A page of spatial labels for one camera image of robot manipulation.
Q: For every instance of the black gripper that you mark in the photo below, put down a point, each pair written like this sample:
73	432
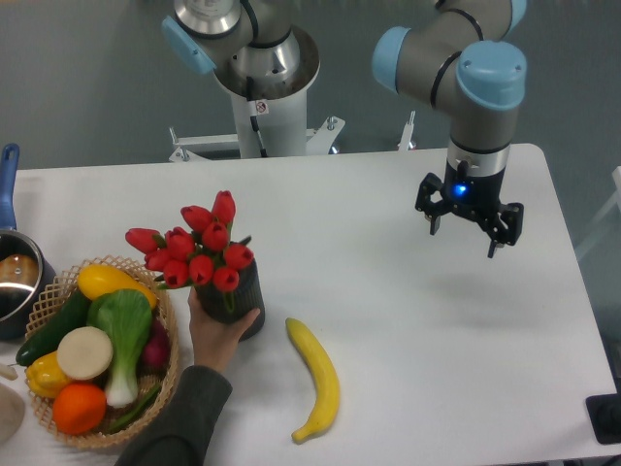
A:
474	198

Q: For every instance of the dark grey ribbed vase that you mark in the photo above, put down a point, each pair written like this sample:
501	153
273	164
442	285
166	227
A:
238	303

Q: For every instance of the red tulip bouquet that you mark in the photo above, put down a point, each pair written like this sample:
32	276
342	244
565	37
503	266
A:
201	254

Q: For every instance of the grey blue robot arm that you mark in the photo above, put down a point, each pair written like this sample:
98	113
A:
460	65

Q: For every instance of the dark grey sleeved forearm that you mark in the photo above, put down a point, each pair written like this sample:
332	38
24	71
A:
181	433

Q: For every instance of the person's bare hand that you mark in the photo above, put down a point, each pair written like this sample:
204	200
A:
215	343

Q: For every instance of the yellow banana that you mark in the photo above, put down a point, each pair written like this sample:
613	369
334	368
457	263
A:
325	379

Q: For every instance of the black device at right edge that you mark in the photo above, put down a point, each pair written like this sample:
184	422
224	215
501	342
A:
604	413

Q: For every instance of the purple red vegetable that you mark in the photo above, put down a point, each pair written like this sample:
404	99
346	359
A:
156	352

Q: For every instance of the green bok choy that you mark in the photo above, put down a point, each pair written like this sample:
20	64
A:
125	316

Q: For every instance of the green bean pod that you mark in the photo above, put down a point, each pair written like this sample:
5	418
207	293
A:
136	412

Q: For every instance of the yellow squash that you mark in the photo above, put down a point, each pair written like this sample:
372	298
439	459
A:
97	280

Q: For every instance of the woven wicker basket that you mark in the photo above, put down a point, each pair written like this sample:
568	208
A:
157	369

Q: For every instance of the orange fruit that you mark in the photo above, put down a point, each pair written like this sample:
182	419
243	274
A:
78	408

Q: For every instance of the dark green cucumber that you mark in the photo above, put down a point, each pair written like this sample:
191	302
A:
72	315

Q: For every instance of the yellow bell pepper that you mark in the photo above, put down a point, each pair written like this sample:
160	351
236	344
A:
45	378

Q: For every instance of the small white garlic piece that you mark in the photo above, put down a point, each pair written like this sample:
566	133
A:
8	372

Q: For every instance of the beige object at left edge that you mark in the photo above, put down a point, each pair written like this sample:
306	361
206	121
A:
12	409

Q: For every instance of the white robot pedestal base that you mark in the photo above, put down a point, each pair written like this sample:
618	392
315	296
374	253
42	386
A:
268	89

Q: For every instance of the blue handled saucepan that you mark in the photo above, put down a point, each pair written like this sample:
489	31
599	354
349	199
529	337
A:
25	273

